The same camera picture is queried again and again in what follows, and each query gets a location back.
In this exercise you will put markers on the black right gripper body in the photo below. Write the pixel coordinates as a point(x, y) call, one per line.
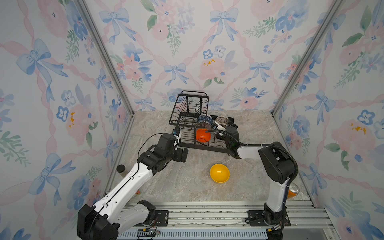
point(234, 128)

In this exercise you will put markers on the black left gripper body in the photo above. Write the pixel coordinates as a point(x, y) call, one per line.
point(176, 155)

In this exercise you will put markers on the brown dotted pattern bowl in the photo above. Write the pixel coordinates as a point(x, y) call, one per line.
point(222, 120)

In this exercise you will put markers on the orange plastic bowl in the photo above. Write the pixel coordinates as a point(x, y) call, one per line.
point(203, 136)

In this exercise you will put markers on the blue triangle pattern bowl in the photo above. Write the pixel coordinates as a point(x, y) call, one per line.
point(205, 119)

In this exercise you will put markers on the pink striped bowl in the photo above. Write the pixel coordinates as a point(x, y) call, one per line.
point(207, 126)

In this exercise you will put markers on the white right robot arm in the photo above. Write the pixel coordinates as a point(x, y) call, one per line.
point(280, 166)

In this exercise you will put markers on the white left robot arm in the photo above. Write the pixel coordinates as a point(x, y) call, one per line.
point(106, 219)

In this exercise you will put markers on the yellow plastic bowl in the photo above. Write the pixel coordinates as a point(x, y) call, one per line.
point(219, 173)

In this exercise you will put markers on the small dark spice jar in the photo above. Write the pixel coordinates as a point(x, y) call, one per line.
point(121, 169)

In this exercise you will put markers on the orange soda can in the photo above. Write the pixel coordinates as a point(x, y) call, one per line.
point(294, 190)

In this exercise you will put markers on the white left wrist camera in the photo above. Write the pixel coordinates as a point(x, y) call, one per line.
point(177, 134)

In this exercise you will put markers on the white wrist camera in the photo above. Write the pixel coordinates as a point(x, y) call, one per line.
point(219, 127)
point(177, 134)

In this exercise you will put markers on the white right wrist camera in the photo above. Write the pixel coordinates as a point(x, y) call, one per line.
point(219, 127)

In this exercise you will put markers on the black wire dish rack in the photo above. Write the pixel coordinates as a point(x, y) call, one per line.
point(187, 107)

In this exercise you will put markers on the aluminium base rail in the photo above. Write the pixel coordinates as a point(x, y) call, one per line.
point(227, 221)

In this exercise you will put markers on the aluminium frame post left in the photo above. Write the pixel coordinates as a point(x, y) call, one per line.
point(95, 34)

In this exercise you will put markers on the aluminium frame post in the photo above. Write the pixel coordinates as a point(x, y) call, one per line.
point(95, 34)
point(329, 17)

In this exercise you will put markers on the aluminium frame post right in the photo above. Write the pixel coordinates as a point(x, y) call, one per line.
point(329, 17)

